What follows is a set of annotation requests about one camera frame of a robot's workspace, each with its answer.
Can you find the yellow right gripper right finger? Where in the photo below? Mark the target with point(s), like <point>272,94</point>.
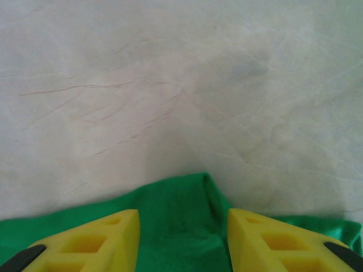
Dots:
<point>255,243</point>

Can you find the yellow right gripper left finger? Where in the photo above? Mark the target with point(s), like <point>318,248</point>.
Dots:
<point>119,241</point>

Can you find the green t-shirt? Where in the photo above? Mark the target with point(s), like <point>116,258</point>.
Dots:
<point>178,221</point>

